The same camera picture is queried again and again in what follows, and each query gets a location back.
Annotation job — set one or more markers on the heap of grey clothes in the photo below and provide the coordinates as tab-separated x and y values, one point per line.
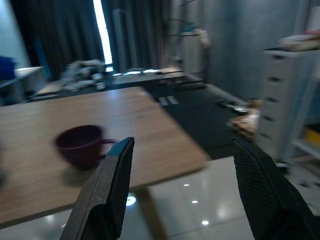
82	73

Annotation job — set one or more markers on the pile of things on cabinet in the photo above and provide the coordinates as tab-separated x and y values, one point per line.
300	42

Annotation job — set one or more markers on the blue cloth bundle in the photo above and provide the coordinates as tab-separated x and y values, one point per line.
6	68

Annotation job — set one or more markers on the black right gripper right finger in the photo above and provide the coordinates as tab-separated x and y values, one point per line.
265	197

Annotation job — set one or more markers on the black clothes rack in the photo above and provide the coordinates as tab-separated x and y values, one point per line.
175	35

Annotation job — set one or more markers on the yellow box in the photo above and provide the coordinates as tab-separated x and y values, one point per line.
312	137

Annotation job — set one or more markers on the dark purple cup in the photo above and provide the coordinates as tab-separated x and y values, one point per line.
77	150

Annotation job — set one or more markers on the white drawer cabinet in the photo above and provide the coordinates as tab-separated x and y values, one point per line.
282	105

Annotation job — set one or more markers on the white desk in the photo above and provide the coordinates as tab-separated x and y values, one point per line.
27	77

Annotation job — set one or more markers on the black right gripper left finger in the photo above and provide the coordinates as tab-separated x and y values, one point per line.
105	190

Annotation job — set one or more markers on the white paper sheet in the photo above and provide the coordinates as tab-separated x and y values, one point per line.
173	99
163	100

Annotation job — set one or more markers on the white hanging garment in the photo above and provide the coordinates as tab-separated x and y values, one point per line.
191	52

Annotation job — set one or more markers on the brown crumpled bag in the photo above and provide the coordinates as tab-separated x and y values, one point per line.
247	122

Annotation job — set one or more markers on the light wooden table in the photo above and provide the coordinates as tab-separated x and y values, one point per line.
100	112

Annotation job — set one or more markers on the dark grey curtain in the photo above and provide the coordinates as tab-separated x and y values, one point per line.
140	32
62	32

